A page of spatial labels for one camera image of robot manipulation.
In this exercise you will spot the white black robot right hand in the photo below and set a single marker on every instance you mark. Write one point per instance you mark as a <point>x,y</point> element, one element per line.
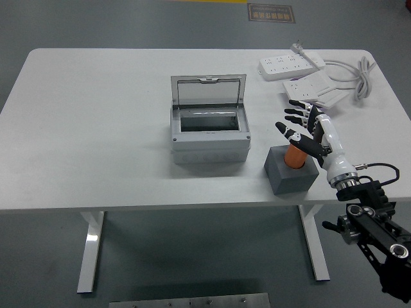
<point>332,150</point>

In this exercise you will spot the orange cylindrical battery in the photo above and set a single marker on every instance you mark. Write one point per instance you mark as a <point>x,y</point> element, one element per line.
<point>293,157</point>

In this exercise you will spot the grey plastic junction box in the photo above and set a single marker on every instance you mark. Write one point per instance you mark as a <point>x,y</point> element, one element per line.
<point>208,141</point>

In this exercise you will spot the transparent hinged box lid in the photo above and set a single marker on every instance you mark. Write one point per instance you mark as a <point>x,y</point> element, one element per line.
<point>208,91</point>

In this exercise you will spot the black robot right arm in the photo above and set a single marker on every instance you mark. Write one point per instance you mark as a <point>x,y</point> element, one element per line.
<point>363,192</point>

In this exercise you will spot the grey block battery holder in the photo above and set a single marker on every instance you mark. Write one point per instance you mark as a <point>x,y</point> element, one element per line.
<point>289,183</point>

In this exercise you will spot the flat white socket panel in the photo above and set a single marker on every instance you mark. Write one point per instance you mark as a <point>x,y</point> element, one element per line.
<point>302,88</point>

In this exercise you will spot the white table leg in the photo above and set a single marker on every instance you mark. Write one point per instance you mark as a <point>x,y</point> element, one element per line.
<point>88,250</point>
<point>316,244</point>

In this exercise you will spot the long white power strip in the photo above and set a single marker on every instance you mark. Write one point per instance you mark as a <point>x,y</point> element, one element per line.
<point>282,65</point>

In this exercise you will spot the brown floor sign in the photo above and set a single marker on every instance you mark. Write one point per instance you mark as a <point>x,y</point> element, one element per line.
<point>271,13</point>

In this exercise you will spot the grey metal plate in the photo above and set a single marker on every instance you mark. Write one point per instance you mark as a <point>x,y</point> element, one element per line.
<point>189,301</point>

